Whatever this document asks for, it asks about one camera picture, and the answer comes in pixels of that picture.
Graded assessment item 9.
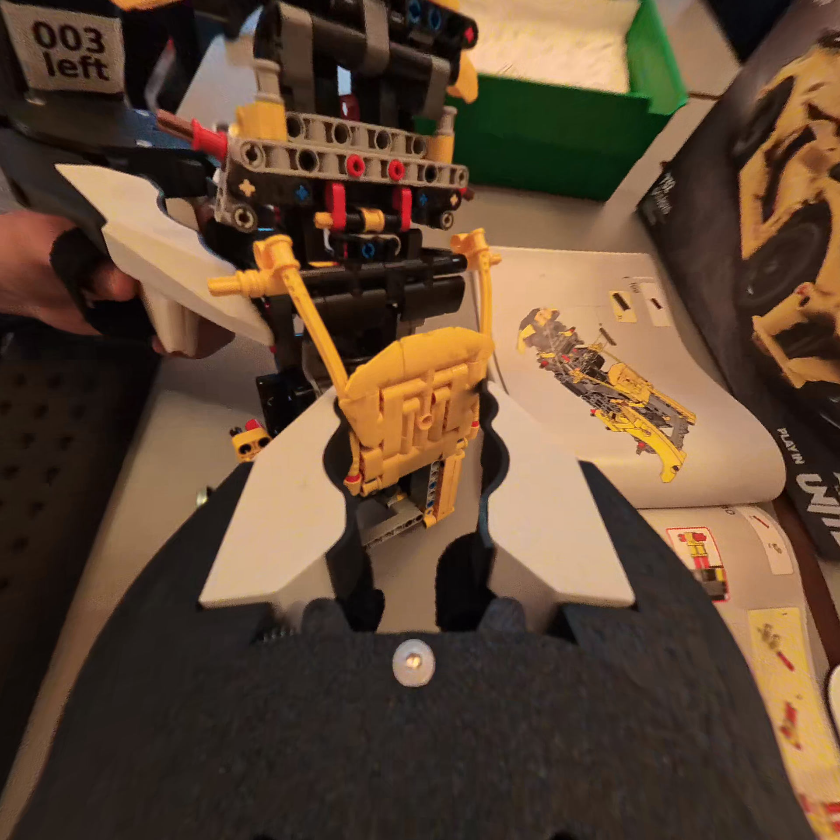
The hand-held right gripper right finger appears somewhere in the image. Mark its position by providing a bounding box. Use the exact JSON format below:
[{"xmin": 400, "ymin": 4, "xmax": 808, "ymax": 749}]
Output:
[{"xmin": 435, "ymin": 384, "xmax": 637, "ymax": 632}]

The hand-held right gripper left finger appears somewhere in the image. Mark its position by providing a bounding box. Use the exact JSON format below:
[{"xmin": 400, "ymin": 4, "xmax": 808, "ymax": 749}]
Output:
[{"xmin": 199, "ymin": 392, "xmax": 386, "ymax": 632}]

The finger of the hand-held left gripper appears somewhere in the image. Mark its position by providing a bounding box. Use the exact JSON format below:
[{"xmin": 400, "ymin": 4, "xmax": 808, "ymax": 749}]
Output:
[{"xmin": 56, "ymin": 164, "xmax": 277, "ymax": 349}]

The yellow brick car model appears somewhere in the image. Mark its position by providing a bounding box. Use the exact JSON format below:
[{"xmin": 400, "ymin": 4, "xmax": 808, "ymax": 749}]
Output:
[{"xmin": 112, "ymin": 0, "xmax": 503, "ymax": 549}]

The grey desk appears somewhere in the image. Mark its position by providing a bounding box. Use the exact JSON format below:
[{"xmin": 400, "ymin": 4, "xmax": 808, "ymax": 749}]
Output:
[{"xmin": 0, "ymin": 20, "xmax": 840, "ymax": 815}]

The person's left hand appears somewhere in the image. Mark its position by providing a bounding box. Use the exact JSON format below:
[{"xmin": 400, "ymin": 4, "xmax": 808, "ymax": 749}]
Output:
[{"xmin": 0, "ymin": 210, "xmax": 234, "ymax": 361}]

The small yellow brick piece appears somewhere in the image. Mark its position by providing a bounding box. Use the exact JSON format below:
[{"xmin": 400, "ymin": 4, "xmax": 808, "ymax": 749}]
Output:
[{"xmin": 230, "ymin": 420, "xmax": 271, "ymax": 460}]

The open instruction booklet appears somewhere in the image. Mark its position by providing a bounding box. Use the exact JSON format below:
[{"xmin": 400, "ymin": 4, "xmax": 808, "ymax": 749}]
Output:
[{"xmin": 482, "ymin": 246, "xmax": 840, "ymax": 840}]

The black perforated board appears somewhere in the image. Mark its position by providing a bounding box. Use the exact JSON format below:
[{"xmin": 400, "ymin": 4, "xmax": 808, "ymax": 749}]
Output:
[{"xmin": 0, "ymin": 328, "xmax": 161, "ymax": 788}]

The toy car box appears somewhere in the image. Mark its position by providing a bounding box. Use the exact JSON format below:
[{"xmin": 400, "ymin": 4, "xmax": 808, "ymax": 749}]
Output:
[{"xmin": 637, "ymin": 0, "xmax": 840, "ymax": 559}]

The green plastic bin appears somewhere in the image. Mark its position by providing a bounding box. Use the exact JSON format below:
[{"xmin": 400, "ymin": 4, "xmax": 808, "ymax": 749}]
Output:
[{"xmin": 413, "ymin": 0, "xmax": 689, "ymax": 201}]

